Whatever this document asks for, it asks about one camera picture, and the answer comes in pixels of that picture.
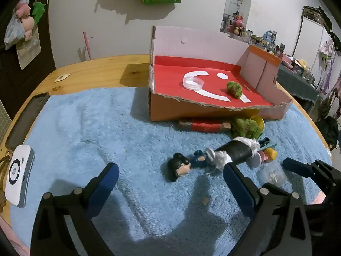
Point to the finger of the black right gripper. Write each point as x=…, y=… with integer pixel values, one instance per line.
x=297, y=167

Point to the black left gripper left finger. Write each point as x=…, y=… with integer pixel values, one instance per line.
x=50, y=235

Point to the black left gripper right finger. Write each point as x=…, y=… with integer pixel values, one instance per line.
x=278, y=223

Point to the small clear plastic container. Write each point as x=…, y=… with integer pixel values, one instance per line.
x=273, y=173

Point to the blonde pink doll figurine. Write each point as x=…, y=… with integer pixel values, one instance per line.
x=264, y=156

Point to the black white sushi plush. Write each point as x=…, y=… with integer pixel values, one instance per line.
x=236, y=151

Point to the black-haired blue figurine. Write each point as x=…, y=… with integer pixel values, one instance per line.
x=180, y=165

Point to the teal plastic clip toy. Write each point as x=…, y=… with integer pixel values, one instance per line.
x=266, y=143

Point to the yellow plastic cup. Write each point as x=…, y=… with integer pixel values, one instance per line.
x=260, y=122

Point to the green lettuce toy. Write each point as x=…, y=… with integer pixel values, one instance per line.
x=246, y=128

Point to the white square gadget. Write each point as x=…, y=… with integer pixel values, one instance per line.
x=18, y=175

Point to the dark cluttered side table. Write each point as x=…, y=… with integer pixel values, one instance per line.
x=301, y=90

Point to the light blue fluffy towel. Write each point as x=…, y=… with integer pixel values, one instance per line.
x=76, y=135

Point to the red thread wooden spool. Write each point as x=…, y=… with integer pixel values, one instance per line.
x=212, y=126

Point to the black phone on table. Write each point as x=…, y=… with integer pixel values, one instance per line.
x=23, y=124

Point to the round clear plastic lid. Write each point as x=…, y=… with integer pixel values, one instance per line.
x=193, y=83

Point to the cardboard box red interior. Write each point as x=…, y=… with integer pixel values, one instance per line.
x=216, y=59

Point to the small white sticker on table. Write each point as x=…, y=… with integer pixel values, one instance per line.
x=62, y=77

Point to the pink plush on shelf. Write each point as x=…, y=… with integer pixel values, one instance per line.
x=237, y=27

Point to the beige paper bag hanging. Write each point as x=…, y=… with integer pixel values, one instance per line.
x=28, y=50

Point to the pink stick behind table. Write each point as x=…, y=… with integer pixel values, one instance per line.
x=87, y=45

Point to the pink plush toys hanging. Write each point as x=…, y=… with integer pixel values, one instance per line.
x=23, y=11

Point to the green plush hanging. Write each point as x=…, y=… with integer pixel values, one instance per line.
x=38, y=11

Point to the white cabinet with black frame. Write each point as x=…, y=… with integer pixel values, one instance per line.
x=315, y=24

